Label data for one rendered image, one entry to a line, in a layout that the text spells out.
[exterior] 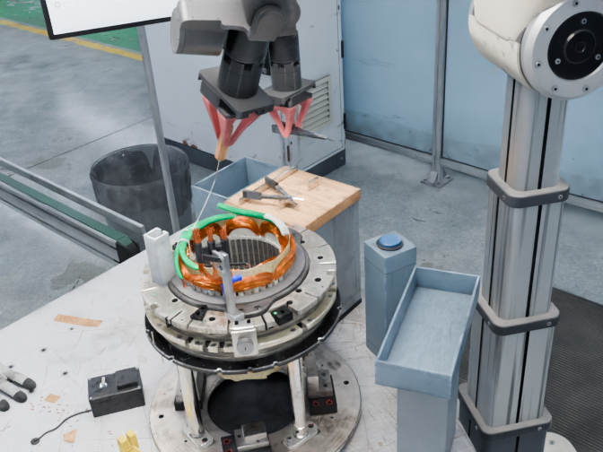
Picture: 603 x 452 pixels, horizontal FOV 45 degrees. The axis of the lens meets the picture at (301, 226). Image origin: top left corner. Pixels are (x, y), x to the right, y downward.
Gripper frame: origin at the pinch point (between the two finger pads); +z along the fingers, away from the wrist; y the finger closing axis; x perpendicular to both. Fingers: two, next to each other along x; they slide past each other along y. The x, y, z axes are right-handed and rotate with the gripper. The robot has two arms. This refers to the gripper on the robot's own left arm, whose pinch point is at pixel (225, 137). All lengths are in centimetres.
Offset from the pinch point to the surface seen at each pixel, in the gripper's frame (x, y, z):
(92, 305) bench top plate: -2, -29, 71
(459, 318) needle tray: 24.0, 36.3, 16.0
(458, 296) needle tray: 28.5, 32.6, 17.0
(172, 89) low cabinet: 140, -204, 164
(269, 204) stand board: 22.3, -7.9, 29.2
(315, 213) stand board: 25.8, 0.9, 25.5
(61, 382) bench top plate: -19, -11, 65
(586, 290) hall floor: 187, 18, 118
